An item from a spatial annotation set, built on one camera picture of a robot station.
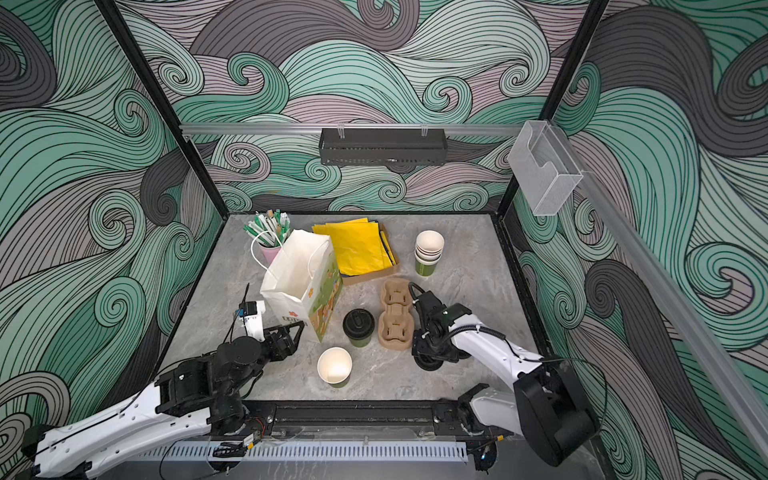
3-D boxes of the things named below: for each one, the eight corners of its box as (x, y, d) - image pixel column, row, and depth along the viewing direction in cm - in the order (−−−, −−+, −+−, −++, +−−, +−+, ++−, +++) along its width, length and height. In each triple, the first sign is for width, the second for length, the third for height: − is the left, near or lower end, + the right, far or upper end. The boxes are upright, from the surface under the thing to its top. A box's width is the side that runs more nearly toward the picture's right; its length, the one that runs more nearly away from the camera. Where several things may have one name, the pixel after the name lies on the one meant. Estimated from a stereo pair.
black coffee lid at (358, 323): (344, 345, 87) (340, 329, 78) (350, 323, 91) (347, 306, 83) (370, 351, 86) (369, 335, 77) (375, 328, 90) (375, 311, 81)
